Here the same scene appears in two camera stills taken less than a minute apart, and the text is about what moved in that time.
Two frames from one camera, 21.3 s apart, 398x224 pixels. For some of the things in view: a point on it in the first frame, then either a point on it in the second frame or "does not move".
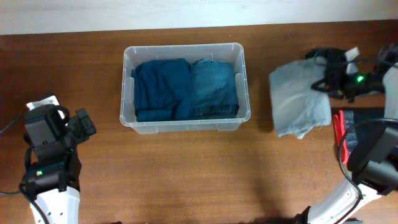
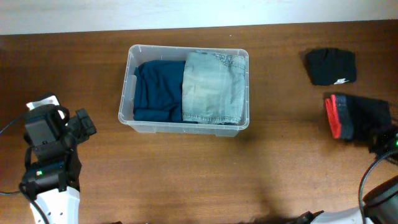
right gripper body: [351, 85] → [387, 140]
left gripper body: [84, 122] does not move
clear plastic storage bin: [184, 88] does not move
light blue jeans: [297, 107] → [213, 88]
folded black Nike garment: [334, 59] does not move
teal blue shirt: [161, 90] does not move
